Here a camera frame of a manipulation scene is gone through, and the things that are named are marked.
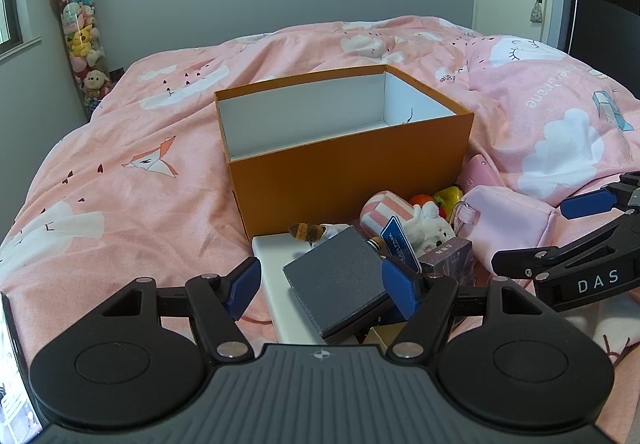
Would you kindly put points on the orange cardboard box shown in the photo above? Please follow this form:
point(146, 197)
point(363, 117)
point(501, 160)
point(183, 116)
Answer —
point(350, 174)

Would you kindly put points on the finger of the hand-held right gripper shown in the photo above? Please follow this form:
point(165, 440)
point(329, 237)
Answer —
point(587, 204)
point(550, 256)

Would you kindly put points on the pink fabric pouch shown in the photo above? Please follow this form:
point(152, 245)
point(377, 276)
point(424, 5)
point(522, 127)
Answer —
point(510, 224)

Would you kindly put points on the white plush toy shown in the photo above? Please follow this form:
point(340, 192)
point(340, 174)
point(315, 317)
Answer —
point(430, 226)

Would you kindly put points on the pink printed blanket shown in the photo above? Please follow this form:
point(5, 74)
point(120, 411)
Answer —
point(125, 164)

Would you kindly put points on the orange toy fruit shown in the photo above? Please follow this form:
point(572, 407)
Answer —
point(421, 200)

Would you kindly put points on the small hanging pouch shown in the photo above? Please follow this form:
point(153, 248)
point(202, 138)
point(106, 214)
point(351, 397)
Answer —
point(536, 12)

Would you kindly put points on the pink striped plush toy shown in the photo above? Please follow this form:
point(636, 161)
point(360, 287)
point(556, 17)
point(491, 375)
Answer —
point(385, 211)

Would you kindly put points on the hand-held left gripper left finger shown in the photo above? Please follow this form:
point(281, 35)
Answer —
point(243, 286)

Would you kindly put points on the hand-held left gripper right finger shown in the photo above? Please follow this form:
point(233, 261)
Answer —
point(400, 290)

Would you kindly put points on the blue card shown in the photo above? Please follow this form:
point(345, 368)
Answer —
point(400, 241)

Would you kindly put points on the pink rectangular case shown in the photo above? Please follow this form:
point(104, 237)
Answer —
point(481, 174)

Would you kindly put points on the clear tube of plush toys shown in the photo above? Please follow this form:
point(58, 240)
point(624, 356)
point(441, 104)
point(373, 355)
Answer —
point(82, 44)

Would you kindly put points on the dark grey box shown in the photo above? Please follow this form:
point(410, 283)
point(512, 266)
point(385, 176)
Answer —
point(335, 279)

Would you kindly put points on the gold box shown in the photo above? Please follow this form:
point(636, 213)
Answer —
point(382, 339)

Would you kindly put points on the purple box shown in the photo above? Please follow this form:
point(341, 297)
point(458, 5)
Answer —
point(450, 256)

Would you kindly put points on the yellow green toy fruit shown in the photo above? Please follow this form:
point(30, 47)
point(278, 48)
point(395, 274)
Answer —
point(448, 196)

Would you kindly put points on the white box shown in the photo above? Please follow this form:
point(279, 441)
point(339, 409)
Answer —
point(270, 269)

